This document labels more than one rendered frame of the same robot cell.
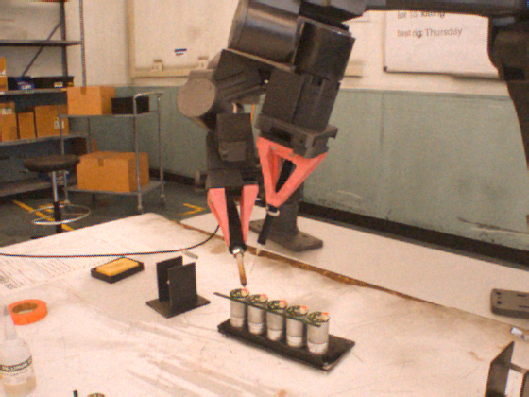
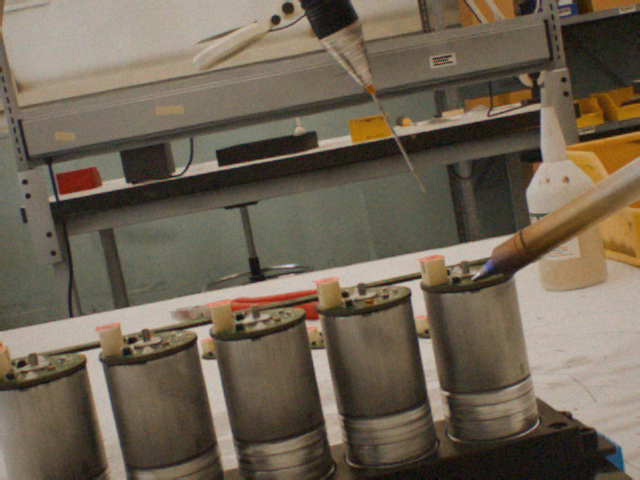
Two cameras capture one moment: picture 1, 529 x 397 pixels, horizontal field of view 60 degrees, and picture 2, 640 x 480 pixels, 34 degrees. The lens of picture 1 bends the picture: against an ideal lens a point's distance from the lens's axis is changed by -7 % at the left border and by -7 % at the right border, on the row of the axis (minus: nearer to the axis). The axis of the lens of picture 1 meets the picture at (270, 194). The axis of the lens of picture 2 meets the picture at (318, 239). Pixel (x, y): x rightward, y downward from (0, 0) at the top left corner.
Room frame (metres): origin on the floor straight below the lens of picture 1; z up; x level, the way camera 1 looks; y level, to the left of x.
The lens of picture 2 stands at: (0.73, -0.17, 0.86)
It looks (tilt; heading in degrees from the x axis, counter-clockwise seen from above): 7 degrees down; 138
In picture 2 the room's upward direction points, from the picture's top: 11 degrees counter-clockwise
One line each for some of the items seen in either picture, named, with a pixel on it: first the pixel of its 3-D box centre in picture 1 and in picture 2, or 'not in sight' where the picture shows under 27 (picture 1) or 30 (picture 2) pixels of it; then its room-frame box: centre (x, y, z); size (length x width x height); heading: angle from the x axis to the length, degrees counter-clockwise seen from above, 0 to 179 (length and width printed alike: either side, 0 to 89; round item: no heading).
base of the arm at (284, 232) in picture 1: (281, 217); not in sight; (0.97, -0.02, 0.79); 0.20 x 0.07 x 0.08; 33
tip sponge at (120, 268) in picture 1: (117, 268); not in sight; (0.76, 0.26, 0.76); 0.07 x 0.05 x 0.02; 148
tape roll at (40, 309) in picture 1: (25, 311); not in sight; (0.60, 0.35, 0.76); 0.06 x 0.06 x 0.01
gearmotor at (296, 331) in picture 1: (297, 329); (167, 437); (0.51, -0.03, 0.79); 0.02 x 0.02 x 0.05
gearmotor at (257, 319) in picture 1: (258, 317); (380, 389); (0.54, 0.02, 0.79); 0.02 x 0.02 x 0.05
